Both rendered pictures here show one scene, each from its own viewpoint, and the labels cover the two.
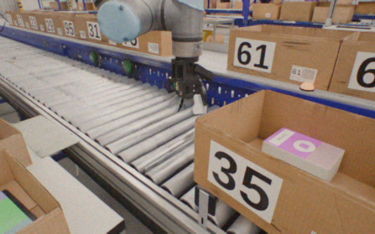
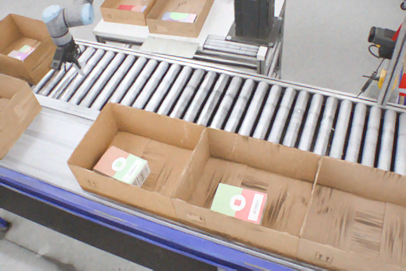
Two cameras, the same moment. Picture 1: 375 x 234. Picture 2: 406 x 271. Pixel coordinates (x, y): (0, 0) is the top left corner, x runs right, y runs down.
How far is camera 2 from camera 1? 2.55 m
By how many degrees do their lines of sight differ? 103
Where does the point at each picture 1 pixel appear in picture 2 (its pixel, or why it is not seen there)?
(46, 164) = (141, 35)
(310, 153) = (15, 55)
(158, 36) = (116, 113)
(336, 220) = (25, 23)
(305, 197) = (30, 23)
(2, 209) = not seen: hidden behind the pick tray
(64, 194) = (120, 29)
